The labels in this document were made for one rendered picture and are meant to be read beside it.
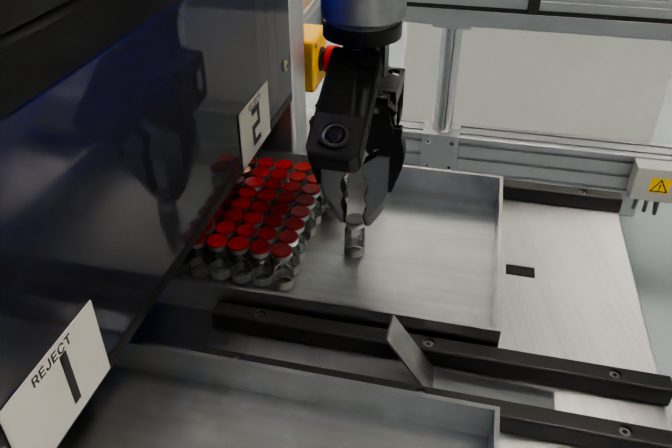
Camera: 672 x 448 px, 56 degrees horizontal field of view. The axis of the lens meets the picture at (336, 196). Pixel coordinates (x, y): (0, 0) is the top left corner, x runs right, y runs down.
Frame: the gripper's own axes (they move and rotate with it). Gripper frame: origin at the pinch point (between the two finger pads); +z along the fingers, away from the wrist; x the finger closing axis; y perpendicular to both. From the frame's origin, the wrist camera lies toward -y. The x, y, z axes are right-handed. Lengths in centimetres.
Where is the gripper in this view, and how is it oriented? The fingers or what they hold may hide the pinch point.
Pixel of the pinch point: (354, 216)
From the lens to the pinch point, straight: 65.1
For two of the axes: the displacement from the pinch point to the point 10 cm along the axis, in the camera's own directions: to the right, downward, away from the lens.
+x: -9.7, -1.2, 1.9
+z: 0.0, 8.3, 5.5
